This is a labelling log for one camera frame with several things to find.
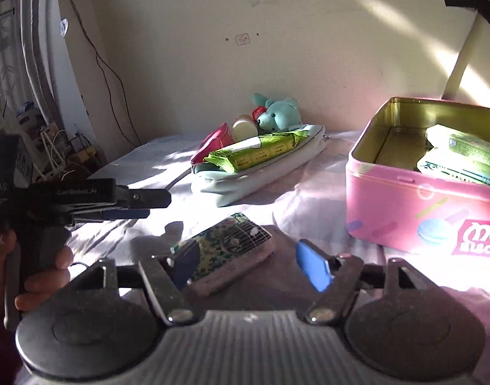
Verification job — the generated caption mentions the teal teddy bear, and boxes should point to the teal teddy bear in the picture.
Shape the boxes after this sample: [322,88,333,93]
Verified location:
[251,92,304,133]

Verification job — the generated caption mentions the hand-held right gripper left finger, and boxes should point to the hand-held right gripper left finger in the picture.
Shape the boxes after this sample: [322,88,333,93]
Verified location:
[85,241,201,326]

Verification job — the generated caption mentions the white green boxes in tin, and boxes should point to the white green boxes in tin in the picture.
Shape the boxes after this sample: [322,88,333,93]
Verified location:
[417,148,490,187]

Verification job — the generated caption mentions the light blue bed sheet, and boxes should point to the light blue bed sheet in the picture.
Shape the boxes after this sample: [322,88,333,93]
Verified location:
[16,128,490,385]

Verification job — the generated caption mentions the thin dark wall cable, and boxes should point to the thin dark wall cable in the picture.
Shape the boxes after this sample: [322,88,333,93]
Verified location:
[55,0,142,147]

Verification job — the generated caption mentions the grey strap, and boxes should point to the grey strap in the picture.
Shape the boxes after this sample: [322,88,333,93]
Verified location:
[164,167,198,190]

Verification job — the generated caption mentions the white lid bottle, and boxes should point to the white lid bottle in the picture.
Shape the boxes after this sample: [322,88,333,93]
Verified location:
[232,113,259,143]

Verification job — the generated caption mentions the patterned tissue pack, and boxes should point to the patterned tissue pack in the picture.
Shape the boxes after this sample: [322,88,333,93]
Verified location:
[171,212,276,297]

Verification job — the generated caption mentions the pink tin box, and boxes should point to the pink tin box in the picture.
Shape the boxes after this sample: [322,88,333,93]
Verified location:
[345,96,490,261]

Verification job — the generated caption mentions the bright green snack packet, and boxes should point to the bright green snack packet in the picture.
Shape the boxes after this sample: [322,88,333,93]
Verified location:
[204,130,308,174]

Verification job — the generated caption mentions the pink wallet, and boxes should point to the pink wallet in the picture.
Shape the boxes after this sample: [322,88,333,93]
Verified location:
[190,124,234,166]

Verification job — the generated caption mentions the light blue zipper pouch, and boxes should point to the light blue zipper pouch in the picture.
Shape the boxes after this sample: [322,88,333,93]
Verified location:
[190,124,328,208]

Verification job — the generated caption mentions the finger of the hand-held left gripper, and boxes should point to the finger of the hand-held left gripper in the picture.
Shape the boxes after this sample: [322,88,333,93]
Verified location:
[116,186,172,210]
[72,208,150,225]

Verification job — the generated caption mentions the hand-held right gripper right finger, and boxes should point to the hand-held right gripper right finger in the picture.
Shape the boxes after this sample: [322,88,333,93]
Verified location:
[295,240,415,326]

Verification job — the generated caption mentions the white pipe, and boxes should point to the white pipe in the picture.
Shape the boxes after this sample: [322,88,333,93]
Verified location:
[441,12,487,101]

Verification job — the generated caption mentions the person's left hand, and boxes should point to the person's left hand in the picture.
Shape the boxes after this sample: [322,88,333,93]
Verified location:
[0,232,74,312]

